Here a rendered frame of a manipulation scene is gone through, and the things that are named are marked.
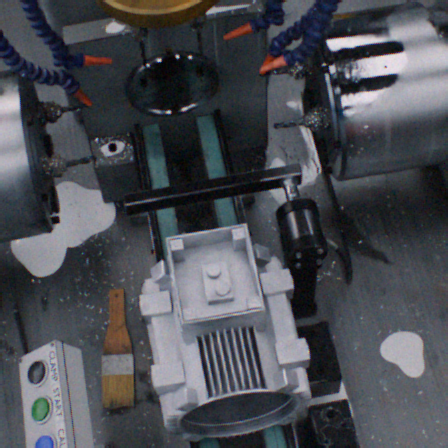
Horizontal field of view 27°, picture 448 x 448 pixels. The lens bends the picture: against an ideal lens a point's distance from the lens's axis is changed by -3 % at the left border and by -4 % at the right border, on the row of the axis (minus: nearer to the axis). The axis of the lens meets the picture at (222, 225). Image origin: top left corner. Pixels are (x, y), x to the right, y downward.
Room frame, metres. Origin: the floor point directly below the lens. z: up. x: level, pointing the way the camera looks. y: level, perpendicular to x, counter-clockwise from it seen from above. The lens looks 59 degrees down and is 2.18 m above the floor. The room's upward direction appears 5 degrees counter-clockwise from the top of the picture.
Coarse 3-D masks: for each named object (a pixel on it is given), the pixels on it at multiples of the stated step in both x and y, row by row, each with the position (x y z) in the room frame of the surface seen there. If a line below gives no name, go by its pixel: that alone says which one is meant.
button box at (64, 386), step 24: (24, 360) 0.50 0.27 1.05; (48, 360) 0.49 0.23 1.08; (72, 360) 0.49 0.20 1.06; (24, 384) 0.47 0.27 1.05; (48, 384) 0.45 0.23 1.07; (72, 384) 0.45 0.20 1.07; (24, 408) 0.43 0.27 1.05; (72, 408) 0.42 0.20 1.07; (48, 432) 0.39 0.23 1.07; (72, 432) 0.39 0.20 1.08
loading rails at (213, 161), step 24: (216, 120) 0.95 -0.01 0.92; (144, 144) 0.92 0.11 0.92; (216, 144) 0.90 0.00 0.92; (144, 168) 0.86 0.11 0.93; (216, 168) 0.86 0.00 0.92; (144, 216) 0.84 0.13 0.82; (168, 216) 0.78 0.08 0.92; (192, 216) 0.84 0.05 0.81; (216, 216) 0.78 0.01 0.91; (240, 216) 0.76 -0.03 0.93; (264, 432) 0.42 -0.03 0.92; (288, 432) 0.41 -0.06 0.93
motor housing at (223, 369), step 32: (160, 288) 0.59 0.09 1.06; (160, 320) 0.54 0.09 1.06; (288, 320) 0.52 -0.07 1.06; (160, 352) 0.49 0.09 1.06; (192, 352) 0.48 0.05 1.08; (224, 352) 0.47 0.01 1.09; (256, 352) 0.47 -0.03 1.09; (192, 384) 0.44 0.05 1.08; (224, 384) 0.43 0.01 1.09; (256, 384) 0.43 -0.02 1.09; (192, 416) 0.43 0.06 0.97; (224, 416) 0.44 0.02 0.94; (256, 416) 0.44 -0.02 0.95; (288, 416) 0.42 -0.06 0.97
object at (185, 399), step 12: (264, 252) 0.61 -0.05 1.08; (156, 264) 0.61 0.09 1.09; (264, 264) 0.60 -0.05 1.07; (156, 276) 0.59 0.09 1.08; (168, 276) 0.59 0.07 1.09; (288, 372) 0.44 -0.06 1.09; (276, 384) 0.43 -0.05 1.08; (288, 384) 0.42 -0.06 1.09; (180, 396) 0.42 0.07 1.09; (192, 396) 0.42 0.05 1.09; (180, 408) 0.41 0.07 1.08; (192, 408) 0.41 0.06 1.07; (288, 420) 0.42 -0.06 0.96
